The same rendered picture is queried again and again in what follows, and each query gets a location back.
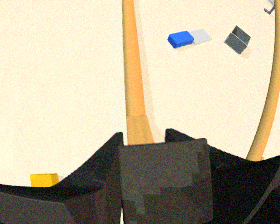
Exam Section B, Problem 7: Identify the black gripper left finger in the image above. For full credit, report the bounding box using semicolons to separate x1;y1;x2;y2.
0;131;124;224

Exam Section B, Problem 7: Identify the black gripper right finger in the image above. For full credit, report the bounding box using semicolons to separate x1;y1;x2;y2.
165;128;280;224

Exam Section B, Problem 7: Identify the long-handled scraper with black blade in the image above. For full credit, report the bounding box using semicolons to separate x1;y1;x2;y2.
117;0;213;224

